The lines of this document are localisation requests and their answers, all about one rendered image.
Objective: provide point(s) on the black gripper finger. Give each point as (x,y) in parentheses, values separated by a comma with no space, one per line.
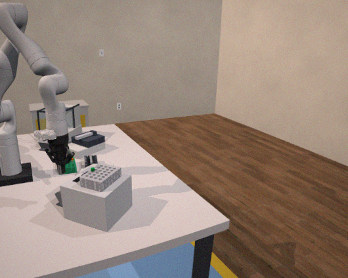
(64,160)
(54,159)

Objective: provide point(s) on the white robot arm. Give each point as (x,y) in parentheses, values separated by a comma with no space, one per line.
(13,21)

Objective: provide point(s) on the green tube rack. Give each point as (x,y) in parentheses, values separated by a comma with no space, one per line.
(71,168)

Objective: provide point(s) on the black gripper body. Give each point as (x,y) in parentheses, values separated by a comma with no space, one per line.
(61,142)

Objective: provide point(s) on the analytical balance with glass draft shield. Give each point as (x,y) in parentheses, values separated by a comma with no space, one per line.
(73,121)

